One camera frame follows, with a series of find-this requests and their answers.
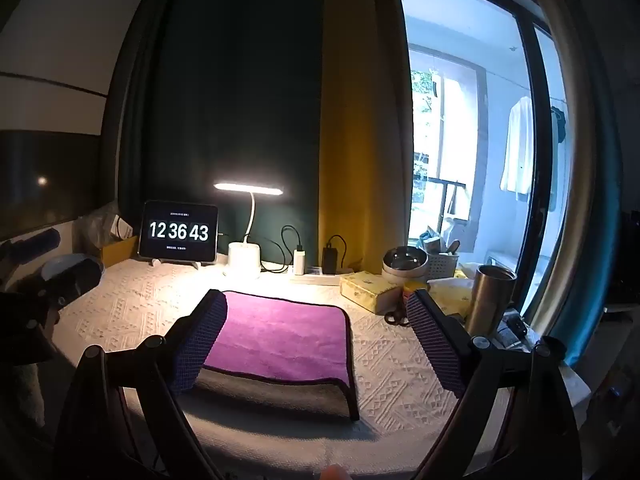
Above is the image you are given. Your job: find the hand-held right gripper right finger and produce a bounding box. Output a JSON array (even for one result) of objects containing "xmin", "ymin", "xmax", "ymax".
[{"xmin": 405, "ymin": 287, "xmax": 583, "ymax": 480}]

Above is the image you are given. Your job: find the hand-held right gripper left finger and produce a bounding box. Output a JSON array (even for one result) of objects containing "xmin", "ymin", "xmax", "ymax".
[{"xmin": 52, "ymin": 289, "xmax": 228, "ymax": 480}]

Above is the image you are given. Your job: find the purple and grey towel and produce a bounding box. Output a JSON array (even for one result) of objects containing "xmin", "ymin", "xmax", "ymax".
[{"xmin": 192, "ymin": 290, "xmax": 362, "ymax": 422}]

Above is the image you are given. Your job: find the white textured tablecloth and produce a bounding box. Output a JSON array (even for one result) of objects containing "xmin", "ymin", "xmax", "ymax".
[{"xmin": 54, "ymin": 256, "xmax": 512, "ymax": 467}]

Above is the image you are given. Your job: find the pale yellow tissue pack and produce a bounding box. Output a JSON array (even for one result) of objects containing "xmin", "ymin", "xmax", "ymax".
[{"xmin": 428, "ymin": 280, "xmax": 476, "ymax": 317}]

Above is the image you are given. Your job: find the cardboard box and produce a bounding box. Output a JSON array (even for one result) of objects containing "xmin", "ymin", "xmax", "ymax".
[{"xmin": 101, "ymin": 235, "xmax": 139, "ymax": 267}]

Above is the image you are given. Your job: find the clear plastic bag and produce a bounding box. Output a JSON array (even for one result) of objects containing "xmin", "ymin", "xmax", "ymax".
[{"xmin": 80, "ymin": 202, "xmax": 135, "ymax": 256}]

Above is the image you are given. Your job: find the steel tumbler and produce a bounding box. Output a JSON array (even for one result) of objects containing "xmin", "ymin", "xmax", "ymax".
[{"xmin": 465, "ymin": 265, "xmax": 518, "ymax": 337}]

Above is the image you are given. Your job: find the white slotted basket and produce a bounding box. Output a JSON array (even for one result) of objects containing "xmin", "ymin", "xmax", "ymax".
[{"xmin": 426, "ymin": 252, "xmax": 460, "ymax": 281}]

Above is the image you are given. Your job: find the yellow tissue box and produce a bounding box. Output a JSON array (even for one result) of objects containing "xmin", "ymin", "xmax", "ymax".
[{"xmin": 339, "ymin": 270, "xmax": 407, "ymax": 315}]

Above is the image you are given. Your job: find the round metal bowl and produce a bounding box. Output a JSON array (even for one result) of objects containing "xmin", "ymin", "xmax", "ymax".
[{"xmin": 382, "ymin": 245, "xmax": 430, "ymax": 284}]

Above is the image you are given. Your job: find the white desk lamp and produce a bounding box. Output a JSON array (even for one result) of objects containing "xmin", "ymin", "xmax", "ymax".
[{"xmin": 213, "ymin": 182, "xmax": 286, "ymax": 279}]

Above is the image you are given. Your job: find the tablet with clock display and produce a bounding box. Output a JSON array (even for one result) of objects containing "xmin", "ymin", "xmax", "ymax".
[{"xmin": 138, "ymin": 200, "xmax": 219, "ymax": 263}]

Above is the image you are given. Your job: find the white power strip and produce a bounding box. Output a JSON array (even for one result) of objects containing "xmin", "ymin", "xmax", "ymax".
[{"xmin": 290, "ymin": 267, "xmax": 357, "ymax": 287}]

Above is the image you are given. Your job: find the white hanging shirt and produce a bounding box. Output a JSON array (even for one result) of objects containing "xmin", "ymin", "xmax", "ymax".
[{"xmin": 500, "ymin": 96, "xmax": 535, "ymax": 196}]

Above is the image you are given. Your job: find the yellow curtain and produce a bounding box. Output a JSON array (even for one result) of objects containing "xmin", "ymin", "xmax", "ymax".
[{"xmin": 318, "ymin": 0, "xmax": 415, "ymax": 275}]

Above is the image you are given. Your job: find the dark green curtain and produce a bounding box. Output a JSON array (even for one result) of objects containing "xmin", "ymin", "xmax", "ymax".
[{"xmin": 116, "ymin": 0, "xmax": 326, "ymax": 266}]

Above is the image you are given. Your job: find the dark hanging garment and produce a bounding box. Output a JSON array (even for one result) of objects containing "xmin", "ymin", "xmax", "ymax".
[{"xmin": 549, "ymin": 106, "xmax": 568, "ymax": 212}]

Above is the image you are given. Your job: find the black cable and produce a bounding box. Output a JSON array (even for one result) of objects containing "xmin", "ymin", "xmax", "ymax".
[{"xmin": 260, "ymin": 225, "xmax": 303, "ymax": 274}]

